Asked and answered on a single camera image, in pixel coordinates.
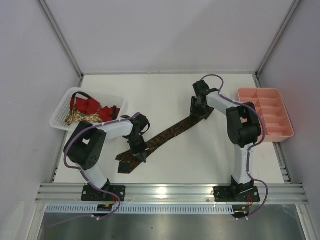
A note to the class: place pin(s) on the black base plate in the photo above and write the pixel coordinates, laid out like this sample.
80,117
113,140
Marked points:
225,193
117,191

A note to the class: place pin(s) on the left aluminium frame post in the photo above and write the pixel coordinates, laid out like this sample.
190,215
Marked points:
43,5

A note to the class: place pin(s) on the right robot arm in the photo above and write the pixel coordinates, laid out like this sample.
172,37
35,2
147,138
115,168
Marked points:
243,130

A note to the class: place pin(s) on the white plastic basket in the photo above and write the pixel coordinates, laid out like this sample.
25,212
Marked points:
104,98

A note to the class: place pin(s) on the aluminium frame post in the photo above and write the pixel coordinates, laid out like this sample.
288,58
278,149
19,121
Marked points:
43,5
278,36

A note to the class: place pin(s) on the pink divided organizer tray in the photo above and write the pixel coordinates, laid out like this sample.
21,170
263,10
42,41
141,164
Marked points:
270,106

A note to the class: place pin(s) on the white slotted cable duct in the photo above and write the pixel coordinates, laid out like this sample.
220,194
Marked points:
142,209

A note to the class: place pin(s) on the dark brown patterned tie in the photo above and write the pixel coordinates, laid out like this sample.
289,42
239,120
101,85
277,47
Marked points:
127,161

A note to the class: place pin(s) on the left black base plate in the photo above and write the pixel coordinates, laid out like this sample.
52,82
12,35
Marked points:
117,191

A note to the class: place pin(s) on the beige floral tie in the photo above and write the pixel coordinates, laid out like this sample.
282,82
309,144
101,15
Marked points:
77,117

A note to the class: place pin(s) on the aluminium mounting rail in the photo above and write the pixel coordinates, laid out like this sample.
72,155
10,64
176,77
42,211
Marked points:
197,194

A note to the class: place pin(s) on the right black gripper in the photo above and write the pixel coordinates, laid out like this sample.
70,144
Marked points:
198,110

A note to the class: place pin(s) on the right aluminium frame post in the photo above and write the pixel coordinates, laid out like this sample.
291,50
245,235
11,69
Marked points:
278,36

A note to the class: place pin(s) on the red tie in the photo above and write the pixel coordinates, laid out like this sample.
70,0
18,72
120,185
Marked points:
91,106

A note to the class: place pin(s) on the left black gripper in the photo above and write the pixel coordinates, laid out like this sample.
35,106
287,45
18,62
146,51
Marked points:
139,152

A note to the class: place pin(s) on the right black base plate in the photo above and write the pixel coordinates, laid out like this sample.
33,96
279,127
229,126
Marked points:
225,193

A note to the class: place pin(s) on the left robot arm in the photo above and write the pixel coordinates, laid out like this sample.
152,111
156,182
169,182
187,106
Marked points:
83,150

